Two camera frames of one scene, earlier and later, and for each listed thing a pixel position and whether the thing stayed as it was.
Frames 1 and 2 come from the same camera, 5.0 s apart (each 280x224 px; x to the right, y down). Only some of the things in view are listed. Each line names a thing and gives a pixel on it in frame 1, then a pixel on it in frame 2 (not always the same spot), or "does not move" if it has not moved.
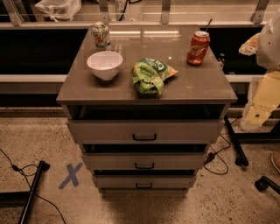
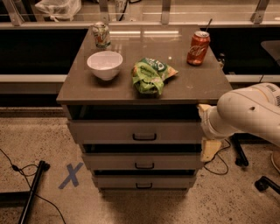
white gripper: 269,48 to 206,125
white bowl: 105,64 does not move
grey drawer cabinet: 146,109 does not move
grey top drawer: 146,131 does not move
